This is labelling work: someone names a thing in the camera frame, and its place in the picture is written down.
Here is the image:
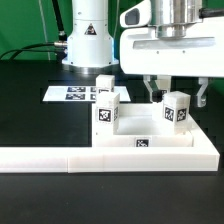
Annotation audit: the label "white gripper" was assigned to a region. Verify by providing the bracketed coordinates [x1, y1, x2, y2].
[120, 17, 224, 108]

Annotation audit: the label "white square tabletop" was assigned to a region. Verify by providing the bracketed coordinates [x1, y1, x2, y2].
[92, 104, 193, 147]

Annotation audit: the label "white L-shaped obstacle wall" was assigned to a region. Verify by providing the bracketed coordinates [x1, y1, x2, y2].
[0, 114, 220, 173]

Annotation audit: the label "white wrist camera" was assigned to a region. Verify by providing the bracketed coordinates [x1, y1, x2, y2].
[120, 0, 152, 28]

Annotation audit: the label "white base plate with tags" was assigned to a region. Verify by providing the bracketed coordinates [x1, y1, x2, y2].
[42, 85, 132, 102]

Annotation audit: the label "black cables at base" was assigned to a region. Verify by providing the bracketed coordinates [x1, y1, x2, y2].
[0, 0, 68, 62]

